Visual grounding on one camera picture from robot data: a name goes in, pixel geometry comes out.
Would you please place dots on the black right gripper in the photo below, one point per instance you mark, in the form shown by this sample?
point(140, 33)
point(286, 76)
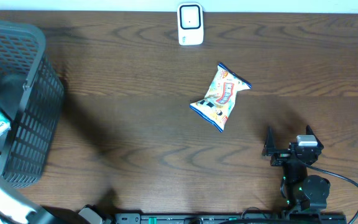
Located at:
point(281, 155)

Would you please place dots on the yellow blue snack bag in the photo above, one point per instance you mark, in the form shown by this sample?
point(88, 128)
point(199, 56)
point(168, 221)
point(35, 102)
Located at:
point(220, 99)

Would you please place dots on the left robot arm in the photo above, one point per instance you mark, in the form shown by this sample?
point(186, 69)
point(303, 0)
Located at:
point(16, 208)

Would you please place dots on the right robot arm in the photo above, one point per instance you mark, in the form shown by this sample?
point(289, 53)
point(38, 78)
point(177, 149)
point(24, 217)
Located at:
point(306, 195)

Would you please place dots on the white barcode scanner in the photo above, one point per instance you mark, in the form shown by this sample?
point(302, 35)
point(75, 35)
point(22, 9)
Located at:
point(190, 23)

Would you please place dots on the grey plastic shopping basket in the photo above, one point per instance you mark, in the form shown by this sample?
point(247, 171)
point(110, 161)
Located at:
point(31, 96)

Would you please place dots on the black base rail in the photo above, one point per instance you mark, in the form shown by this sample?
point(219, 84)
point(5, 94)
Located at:
point(253, 217)

